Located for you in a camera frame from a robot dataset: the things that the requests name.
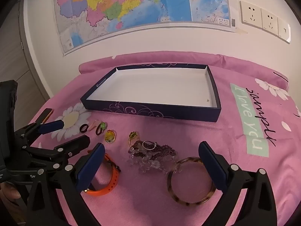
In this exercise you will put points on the black phone with orange edge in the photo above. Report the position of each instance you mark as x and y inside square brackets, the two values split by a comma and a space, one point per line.
[45, 115]

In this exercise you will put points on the colourful wall map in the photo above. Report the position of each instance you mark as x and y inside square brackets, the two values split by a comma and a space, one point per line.
[141, 4]

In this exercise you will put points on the orange smartwatch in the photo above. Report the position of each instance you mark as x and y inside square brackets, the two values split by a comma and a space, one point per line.
[114, 181]

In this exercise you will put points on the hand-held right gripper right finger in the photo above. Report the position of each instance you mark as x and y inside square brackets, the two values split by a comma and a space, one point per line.
[211, 167]

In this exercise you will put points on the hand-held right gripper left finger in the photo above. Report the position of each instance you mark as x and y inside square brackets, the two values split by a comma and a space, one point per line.
[91, 167]

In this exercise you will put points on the pink floral bedsheet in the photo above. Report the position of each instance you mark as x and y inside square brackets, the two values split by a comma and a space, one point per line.
[141, 204]

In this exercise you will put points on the dark blue cardboard box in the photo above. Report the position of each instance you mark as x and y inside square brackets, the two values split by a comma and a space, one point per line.
[152, 87]

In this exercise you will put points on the wooden door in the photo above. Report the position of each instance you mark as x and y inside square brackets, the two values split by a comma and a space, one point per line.
[14, 51]

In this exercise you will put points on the gold green earring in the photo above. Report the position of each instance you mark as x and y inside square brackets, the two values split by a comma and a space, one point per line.
[132, 136]

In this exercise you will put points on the pink hair clip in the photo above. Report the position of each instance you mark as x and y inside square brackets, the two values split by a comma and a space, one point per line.
[94, 125]

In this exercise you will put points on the tortoiseshell bangle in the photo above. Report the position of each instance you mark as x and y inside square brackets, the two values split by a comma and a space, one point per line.
[171, 190]

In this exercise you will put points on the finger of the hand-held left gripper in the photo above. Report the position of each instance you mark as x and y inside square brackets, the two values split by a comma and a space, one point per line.
[75, 144]
[51, 126]

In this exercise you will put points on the person's left hand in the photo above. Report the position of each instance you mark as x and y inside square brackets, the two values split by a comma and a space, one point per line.
[10, 191]

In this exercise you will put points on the white wall socket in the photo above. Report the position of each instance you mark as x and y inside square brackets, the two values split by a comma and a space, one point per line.
[250, 15]
[270, 22]
[284, 29]

